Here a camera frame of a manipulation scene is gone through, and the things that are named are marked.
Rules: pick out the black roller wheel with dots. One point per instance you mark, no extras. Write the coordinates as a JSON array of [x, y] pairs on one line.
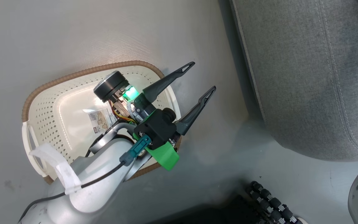
[[270, 202]]

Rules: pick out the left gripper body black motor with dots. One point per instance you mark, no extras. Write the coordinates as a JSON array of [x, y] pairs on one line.
[[112, 85]]

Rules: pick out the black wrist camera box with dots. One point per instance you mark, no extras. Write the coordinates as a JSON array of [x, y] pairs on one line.
[[155, 126]]

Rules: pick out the green camera mount band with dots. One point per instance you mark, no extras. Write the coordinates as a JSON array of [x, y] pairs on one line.
[[165, 155]]

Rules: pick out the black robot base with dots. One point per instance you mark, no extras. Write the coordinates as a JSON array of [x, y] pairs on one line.
[[213, 208]]

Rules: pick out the printed label sticker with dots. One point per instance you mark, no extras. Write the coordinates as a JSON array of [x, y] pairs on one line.
[[101, 119]]

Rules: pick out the grey fabric sofa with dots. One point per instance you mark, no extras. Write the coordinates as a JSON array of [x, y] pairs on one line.
[[306, 77]]

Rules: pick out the white perforated basket brown rim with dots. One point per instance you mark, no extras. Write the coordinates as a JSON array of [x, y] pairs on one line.
[[73, 99]]

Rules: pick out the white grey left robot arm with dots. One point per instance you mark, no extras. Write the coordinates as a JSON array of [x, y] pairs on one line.
[[89, 186]]

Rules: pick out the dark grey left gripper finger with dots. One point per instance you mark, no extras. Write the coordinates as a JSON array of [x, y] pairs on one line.
[[165, 82], [194, 110]]

